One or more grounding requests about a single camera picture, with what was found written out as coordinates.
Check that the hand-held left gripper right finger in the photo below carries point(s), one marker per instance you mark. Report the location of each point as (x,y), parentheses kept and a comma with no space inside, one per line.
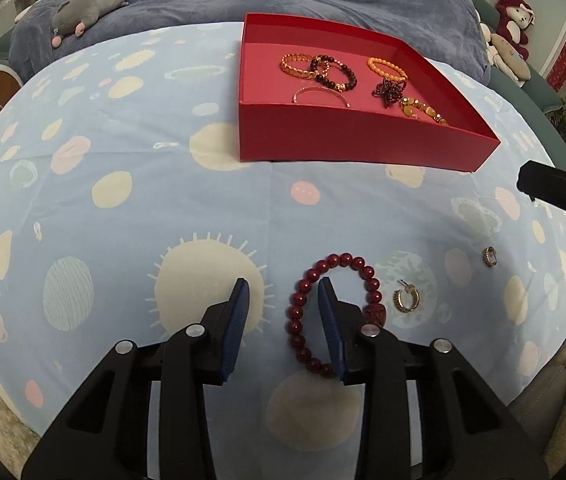
(333,330)

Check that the grey plush toy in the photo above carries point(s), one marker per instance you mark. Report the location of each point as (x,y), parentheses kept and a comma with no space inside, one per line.
(88,7)

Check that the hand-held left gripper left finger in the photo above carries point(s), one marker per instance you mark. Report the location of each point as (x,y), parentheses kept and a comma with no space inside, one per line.
(235,330)

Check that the red monkey plush toy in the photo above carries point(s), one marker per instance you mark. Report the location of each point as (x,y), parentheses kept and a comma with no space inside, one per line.
(513,17)

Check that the thin metal bangle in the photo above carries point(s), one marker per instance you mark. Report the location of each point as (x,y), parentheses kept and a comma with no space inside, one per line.
(320,88)

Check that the gold hoop earring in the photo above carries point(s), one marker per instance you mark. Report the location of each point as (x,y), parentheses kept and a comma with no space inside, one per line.
(400,305)

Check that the light blue planet-print sheet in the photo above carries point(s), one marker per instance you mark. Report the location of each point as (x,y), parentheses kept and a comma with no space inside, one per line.
(138,220)

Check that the purple beaded star ornament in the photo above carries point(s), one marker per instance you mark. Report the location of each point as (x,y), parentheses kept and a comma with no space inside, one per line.
(390,91)

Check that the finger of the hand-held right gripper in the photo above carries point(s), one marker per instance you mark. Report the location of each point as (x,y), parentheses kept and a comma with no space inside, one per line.
(558,187)

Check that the green sofa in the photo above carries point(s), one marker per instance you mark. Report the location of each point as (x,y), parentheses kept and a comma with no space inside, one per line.
(533,105)

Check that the beige cookie plush toy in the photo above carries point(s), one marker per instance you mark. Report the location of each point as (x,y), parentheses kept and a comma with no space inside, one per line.
(505,55)

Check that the red cardboard box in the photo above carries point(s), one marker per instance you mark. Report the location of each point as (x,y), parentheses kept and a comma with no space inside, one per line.
(338,135)

